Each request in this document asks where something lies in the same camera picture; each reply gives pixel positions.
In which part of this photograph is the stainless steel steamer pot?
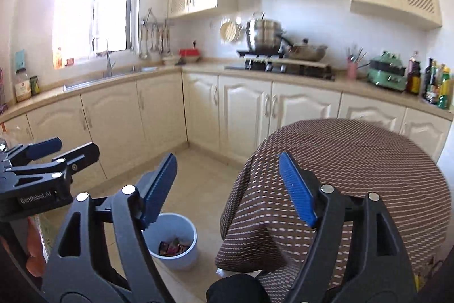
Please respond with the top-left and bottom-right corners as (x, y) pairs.
(245, 12), (282, 55)

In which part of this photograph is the clear jar on counter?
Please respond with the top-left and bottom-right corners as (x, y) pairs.
(14, 68), (31, 102)

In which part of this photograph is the steel kitchen sink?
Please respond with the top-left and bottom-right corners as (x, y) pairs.
(63, 66), (158, 91)

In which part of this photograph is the person's left hand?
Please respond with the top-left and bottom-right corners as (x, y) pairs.
(0, 217), (47, 279)

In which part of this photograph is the dark soy sauce bottle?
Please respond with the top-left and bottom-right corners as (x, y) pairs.
(405, 51), (421, 95)

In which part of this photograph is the round cream steamer rack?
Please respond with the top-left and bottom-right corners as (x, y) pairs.
(220, 21), (242, 44)

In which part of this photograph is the pink utensil holder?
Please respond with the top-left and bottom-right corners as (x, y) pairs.
(346, 45), (366, 81)

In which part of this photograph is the wok with black handle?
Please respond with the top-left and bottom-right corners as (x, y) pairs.
(278, 35), (328, 62)

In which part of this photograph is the grey round trash bin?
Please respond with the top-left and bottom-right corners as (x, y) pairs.
(142, 213), (199, 271)

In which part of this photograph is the chrome kitchen faucet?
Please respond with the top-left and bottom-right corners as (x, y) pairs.
(91, 35), (115, 78)

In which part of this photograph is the red bowl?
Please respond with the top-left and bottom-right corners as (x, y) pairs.
(178, 48), (201, 64)

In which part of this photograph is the dark snack wrapper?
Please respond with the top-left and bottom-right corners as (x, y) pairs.
(159, 238), (191, 258)

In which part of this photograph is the green electric cooker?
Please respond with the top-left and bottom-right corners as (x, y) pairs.
(367, 51), (406, 92)

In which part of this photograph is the hanging utensil rack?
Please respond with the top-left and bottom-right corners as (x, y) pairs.
(138, 8), (172, 62)

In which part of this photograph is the black gas stove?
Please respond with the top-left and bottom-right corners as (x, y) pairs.
(225, 51), (335, 81)

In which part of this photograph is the dark glass bottle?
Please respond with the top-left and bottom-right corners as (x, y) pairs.
(422, 58), (434, 100)

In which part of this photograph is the brown polka dot tablecloth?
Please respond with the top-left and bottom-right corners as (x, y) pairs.
(206, 119), (453, 302)

